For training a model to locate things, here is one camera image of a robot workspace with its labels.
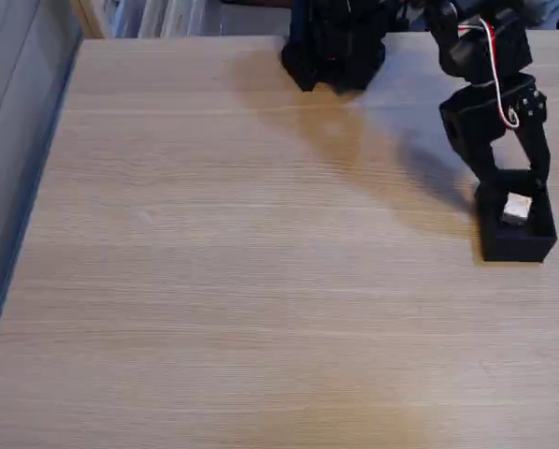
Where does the light wooden beam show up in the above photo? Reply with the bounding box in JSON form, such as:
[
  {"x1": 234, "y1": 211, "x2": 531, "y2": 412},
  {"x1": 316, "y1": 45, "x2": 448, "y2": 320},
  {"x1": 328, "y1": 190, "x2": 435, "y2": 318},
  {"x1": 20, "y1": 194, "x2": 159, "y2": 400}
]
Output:
[{"x1": 70, "y1": 0, "x2": 107, "y2": 40}]

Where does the white block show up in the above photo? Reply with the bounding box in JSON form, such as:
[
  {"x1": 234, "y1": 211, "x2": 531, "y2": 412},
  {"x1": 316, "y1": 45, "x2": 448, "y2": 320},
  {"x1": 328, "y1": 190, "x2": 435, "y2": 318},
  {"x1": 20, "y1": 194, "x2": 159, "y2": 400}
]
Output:
[{"x1": 502, "y1": 196, "x2": 531, "y2": 226}]

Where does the white and red gripper cable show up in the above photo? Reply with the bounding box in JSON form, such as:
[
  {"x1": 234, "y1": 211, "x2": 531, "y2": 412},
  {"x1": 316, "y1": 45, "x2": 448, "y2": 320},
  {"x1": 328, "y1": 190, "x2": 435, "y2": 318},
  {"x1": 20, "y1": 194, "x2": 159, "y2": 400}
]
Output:
[{"x1": 456, "y1": 17, "x2": 521, "y2": 130}]

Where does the black open box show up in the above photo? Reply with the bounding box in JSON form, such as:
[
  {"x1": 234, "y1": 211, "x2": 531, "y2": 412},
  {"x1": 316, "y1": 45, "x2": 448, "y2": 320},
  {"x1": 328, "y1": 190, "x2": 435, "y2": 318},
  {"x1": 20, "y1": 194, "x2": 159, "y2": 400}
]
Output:
[{"x1": 474, "y1": 167, "x2": 559, "y2": 264}]

